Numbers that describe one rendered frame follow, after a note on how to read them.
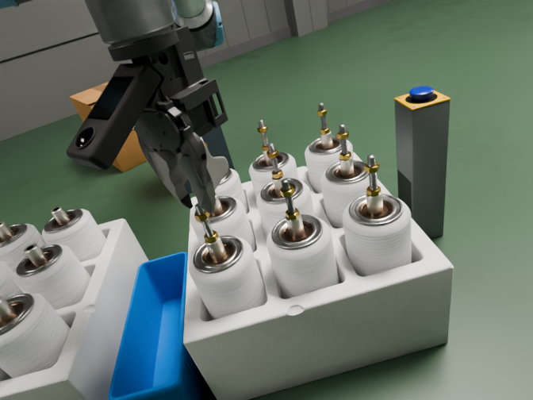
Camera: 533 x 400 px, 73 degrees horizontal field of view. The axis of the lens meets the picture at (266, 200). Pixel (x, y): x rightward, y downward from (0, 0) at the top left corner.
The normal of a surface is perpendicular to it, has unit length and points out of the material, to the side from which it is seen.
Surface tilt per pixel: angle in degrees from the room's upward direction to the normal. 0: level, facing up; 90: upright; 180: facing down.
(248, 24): 90
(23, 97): 90
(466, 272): 0
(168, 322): 0
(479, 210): 0
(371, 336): 90
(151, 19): 90
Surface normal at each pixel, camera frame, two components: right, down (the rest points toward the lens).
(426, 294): 0.15, 0.52
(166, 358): -0.23, -0.81
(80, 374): 0.97, -0.26
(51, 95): 0.45, 0.40
